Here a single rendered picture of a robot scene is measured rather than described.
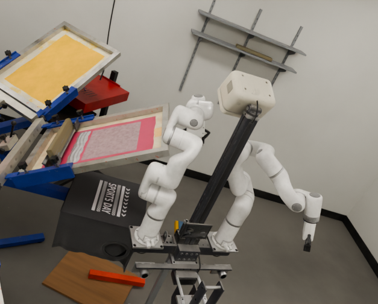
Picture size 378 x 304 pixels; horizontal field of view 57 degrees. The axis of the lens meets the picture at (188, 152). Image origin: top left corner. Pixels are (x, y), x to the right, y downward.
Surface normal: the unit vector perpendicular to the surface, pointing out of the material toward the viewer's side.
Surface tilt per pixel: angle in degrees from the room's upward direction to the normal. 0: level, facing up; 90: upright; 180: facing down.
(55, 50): 32
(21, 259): 0
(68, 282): 0
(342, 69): 90
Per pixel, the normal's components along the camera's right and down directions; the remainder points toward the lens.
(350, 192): 0.04, 0.51
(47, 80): 0.07, -0.53
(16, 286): 0.36, -0.81
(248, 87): 0.44, -0.47
